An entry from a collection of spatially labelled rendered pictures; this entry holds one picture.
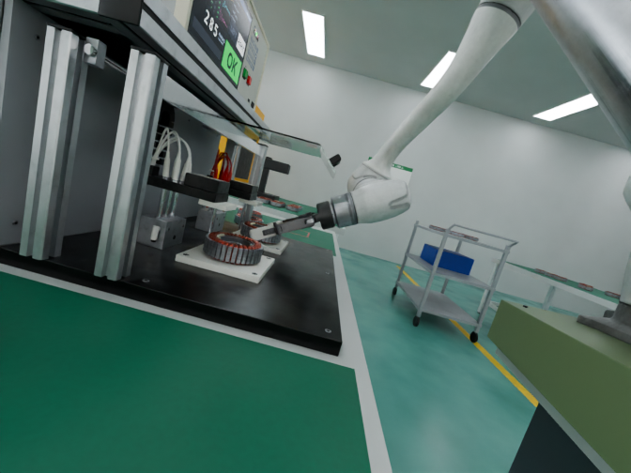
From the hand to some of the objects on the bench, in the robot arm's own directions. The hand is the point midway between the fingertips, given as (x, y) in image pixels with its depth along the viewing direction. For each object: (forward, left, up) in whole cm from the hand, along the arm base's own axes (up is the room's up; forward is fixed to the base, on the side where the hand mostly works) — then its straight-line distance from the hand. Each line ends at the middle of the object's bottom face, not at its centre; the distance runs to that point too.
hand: (262, 231), depth 81 cm
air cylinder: (+12, +26, -4) cm, 28 cm away
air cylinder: (+15, +2, -3) cm, 15 cm away
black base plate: (0, +12, -6) cm, 13 cm away
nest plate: (-3, +24, -5) cm, 24 cm away
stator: (0, 0, -2) cm, 2 cm away
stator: (-3, +24, -4) cm, 24 cm away
